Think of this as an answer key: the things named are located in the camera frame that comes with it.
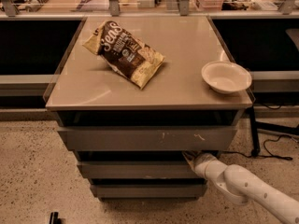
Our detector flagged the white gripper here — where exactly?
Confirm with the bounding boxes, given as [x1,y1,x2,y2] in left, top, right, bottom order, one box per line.
[182,151,227,182]

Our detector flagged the black stand leg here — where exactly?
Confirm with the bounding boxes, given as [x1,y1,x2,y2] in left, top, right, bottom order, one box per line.
[247,107,299,157]

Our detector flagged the grey drawer cabinet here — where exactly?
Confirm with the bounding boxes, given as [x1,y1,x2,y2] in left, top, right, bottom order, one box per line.
[45,16,251,200]

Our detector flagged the brown chip bag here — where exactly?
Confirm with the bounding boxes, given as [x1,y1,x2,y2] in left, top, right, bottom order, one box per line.
[83,21,164,90]

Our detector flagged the black object on floor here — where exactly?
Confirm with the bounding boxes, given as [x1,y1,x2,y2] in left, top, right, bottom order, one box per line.
[49,212,60,224]

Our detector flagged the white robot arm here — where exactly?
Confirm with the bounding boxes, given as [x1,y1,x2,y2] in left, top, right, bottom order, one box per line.
[183,151,299,224]

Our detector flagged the black floor cable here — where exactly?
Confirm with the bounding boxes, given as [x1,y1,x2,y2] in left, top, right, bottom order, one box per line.
[222,134,299,161]

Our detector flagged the grey drawer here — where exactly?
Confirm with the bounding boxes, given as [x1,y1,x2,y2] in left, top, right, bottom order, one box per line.
[78,161,198,179]
[58,126,236,151]
[90,184,206,199]

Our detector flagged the grey bottom drawer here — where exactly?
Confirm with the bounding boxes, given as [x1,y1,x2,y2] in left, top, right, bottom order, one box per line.
[90,184,206,199]

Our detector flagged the white bowl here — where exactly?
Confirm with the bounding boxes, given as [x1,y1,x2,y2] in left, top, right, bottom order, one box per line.
[201,61,252,94]

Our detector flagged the grey top drawer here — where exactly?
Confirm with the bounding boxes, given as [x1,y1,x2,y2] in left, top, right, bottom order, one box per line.
[58,126,236,151]

